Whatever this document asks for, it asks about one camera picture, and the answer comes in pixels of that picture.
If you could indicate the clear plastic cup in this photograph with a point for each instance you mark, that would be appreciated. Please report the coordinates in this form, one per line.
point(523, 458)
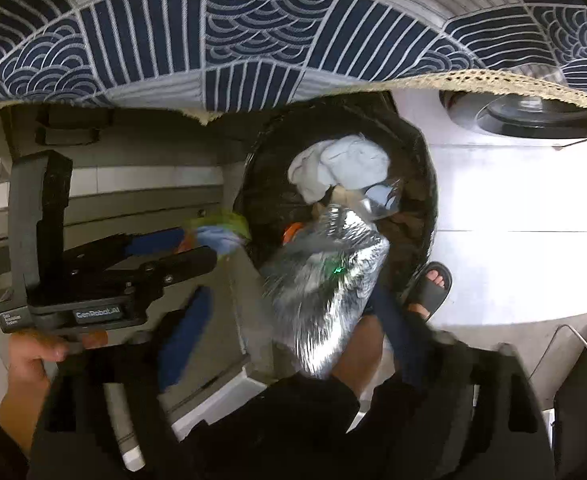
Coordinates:
point(383, 197)

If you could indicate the person's bare leg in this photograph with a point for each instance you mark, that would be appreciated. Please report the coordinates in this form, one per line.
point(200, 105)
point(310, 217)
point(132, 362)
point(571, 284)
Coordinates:
point(358, 355)

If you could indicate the black trash bin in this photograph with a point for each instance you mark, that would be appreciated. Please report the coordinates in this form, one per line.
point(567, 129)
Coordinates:
point(268, 180)

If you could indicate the silver foil snack wrapper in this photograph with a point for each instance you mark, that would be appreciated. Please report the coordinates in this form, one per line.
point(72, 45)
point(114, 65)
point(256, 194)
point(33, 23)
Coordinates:
point(323, 290)

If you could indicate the person's black shorts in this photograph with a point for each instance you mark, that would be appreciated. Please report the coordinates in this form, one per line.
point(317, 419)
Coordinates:
point(273, 435)

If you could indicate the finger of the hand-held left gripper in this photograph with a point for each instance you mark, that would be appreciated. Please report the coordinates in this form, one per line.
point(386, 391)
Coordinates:
point(156, 241)
point(183, 262)

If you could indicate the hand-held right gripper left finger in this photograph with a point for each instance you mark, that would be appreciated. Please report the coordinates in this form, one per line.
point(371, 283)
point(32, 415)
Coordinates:
point(183, 340)

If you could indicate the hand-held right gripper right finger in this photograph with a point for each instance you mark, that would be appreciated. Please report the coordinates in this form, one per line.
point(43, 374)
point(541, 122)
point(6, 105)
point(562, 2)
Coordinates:
point(396, 325)

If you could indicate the person's foot in black sandal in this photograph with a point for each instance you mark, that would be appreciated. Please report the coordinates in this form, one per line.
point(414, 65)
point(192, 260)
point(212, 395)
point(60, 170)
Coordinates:
point(433, 285)

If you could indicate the blue patterned tablecloth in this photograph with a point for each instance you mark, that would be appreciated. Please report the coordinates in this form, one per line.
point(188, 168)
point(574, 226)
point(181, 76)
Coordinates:
point(273, 35)

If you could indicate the grey cabinet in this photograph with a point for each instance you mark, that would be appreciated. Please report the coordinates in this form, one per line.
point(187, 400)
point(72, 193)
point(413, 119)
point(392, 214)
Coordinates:
point(173, 135)

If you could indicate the person's left forearm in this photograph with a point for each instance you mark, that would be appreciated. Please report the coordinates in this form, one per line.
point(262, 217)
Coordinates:
point(13, 417)

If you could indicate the person's left hand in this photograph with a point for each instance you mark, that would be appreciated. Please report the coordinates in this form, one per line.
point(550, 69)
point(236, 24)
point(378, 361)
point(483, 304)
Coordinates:
point(28, 360)

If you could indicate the white washing machine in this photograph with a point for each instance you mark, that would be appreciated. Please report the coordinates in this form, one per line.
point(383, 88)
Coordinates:
point(498, 185)

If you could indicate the black laptop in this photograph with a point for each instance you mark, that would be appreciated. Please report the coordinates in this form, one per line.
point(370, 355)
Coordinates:
point(583, 410)

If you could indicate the green blue snack wrapper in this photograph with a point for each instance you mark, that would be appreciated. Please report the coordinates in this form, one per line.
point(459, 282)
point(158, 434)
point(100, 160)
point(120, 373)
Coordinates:
point(218, 230)

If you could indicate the white soft cloth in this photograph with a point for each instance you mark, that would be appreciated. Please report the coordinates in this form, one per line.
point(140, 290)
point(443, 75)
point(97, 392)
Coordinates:
point(343, 165)

